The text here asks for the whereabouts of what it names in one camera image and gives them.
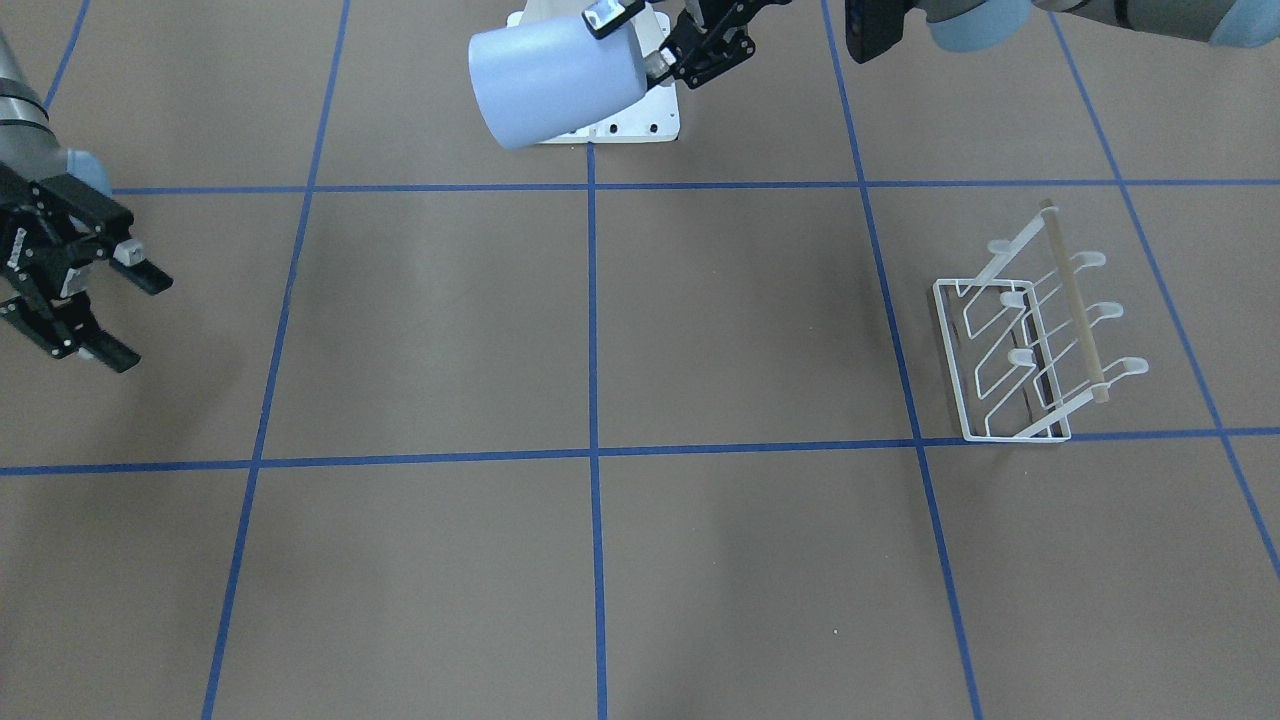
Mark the light blue cup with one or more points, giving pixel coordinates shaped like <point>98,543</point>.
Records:
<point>545,79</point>

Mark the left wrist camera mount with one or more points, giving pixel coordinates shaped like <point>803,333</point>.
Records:
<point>872,27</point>

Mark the white wire cup holder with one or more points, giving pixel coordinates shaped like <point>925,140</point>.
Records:
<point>1022,357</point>

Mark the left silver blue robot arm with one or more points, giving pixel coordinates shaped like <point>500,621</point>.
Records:
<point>973,26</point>

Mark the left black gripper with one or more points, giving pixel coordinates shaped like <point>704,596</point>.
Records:
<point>712,48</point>

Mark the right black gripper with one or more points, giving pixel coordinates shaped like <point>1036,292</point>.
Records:
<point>38,247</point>

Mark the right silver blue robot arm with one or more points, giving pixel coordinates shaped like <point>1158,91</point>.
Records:
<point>27,140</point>

